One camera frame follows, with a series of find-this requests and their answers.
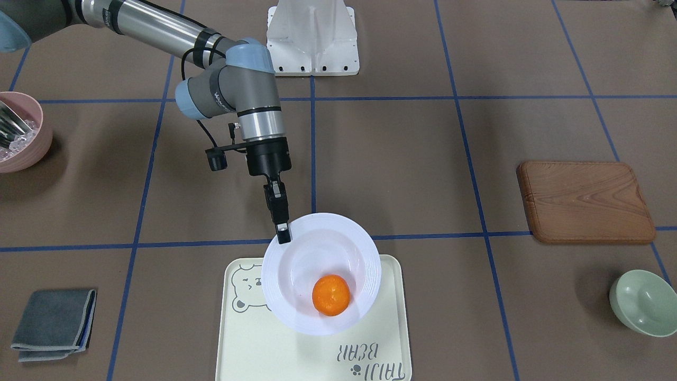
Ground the light green bowl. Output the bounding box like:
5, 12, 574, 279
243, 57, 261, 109
608, 269, 676, 338

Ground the metal scoop in bowl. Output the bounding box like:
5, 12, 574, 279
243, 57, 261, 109
1, 101, 31, 152

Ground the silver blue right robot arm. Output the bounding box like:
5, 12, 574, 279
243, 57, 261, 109
2, 1, 292, 244

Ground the cream bear print tray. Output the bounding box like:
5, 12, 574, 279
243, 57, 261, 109
214, 254, 413, 380

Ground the wooden cutting board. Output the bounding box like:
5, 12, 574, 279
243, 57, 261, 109
516, 161, 657, 244

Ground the orange mandarin fruit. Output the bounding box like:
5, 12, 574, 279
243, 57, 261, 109
312, 274, 351, 316

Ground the pink bowl with ice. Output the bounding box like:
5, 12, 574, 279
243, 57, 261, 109
1, 92, 53, 174

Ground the white round plate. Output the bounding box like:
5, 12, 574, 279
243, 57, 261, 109
261, 213, 382, 336

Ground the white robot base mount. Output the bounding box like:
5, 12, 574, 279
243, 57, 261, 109
267, 1, 360, 77

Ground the folded grey cloth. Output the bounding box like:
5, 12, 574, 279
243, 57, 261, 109
11, 288, 97, 362

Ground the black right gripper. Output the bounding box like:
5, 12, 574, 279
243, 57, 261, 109
245, 137, 292, 244

